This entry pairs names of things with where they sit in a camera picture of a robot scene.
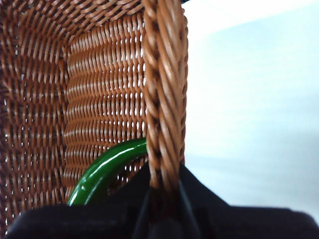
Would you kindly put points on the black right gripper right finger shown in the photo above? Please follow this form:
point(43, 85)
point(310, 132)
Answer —
point(244, 224)

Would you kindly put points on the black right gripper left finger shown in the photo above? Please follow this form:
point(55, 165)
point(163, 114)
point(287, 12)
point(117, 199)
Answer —
point(82, 221)

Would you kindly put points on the brown wicker basket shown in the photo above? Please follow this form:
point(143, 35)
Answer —
point(99, 87)

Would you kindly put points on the green toy cucumber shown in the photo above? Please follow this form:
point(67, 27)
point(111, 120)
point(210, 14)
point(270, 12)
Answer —
point(99, 171)

